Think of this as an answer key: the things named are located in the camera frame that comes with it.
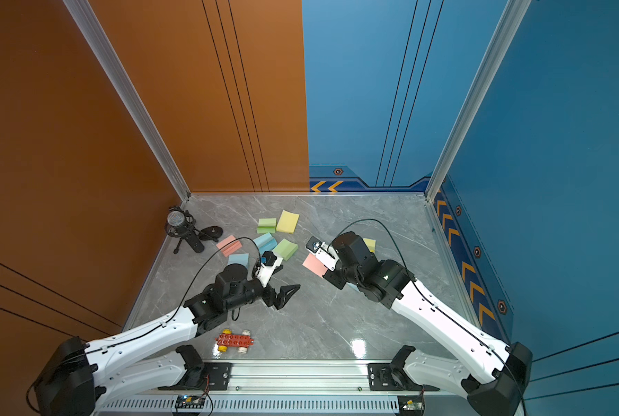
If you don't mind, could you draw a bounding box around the left green circuit board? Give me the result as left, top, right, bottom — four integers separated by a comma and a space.
174, 395, 207, 412

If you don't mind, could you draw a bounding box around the large green memo pad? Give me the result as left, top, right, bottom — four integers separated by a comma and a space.
273, 239, 298, 261

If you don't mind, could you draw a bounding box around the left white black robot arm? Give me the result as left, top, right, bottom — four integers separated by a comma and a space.
28, 265, 300, 415

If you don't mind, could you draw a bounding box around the small green memo pad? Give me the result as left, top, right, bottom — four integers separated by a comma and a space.
257, 218, 276, 234

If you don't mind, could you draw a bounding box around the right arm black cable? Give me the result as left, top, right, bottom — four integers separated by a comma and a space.
337, 217, 529, 416

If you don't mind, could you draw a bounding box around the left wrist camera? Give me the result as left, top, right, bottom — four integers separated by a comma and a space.
252, 251, 283, 288

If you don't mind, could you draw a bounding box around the light blue memo pad left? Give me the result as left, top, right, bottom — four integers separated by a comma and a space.
227, 253, 250, 269

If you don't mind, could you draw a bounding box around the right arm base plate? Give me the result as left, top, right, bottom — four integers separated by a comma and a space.
368, 362, 439, 392

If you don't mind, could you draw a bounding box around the red toy brick car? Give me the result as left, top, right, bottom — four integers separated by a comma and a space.
216, 329, 255, 354

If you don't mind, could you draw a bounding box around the blue memo pad centre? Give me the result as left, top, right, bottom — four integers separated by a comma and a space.
254, 233, 278, 255

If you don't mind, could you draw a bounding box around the small yellow memo pad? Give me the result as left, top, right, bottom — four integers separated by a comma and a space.
363, 239, 376, 253

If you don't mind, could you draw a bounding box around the large yellow memo pad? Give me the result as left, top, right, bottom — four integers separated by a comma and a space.
276, 210, 300, 234

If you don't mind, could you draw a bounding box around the pink memo pad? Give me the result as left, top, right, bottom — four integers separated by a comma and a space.
216, 235, 242, 258
302, 253, 328, 277

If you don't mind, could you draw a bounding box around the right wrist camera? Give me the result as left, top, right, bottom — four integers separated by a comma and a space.
305, 236, 339, 271

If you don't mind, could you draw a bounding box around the aluminium front rail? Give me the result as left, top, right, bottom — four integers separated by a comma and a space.
93, 360, 479, 415

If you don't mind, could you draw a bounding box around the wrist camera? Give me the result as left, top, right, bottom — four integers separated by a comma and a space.
305, 236, 339, 271
252, 251, 283, 288

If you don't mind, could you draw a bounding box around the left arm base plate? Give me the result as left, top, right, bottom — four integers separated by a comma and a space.
160, 362, 233, 392

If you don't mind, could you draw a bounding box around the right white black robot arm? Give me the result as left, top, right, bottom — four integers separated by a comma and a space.
306, 232, 533, 415

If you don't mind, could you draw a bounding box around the right circuit board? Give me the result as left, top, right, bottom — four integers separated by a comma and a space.
399, 396, 425, 416

